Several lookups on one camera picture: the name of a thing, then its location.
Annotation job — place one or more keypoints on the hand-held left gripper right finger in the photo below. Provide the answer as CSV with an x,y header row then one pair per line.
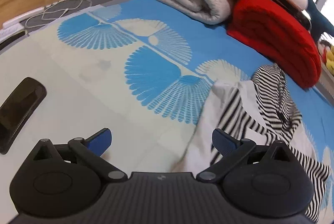
x,y
224,144

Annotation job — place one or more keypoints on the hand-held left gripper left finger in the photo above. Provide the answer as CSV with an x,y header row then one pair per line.
x,y
100,141

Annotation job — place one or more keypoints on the black white striped garment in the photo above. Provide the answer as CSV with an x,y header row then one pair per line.
x,y
271,98

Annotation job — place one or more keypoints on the black smartphone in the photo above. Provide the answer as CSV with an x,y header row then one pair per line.
x,y
21,109

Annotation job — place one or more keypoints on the blue white patterned bed sheet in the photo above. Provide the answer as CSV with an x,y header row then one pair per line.
x,y
156,72

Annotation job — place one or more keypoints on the red folded blanket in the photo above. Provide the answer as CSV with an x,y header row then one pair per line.
x,y
274,33

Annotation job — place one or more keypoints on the yellow plush toy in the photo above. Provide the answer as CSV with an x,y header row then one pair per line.
x,y
330,56

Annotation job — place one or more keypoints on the white power strip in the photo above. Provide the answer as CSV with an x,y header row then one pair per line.
x,y
10,26

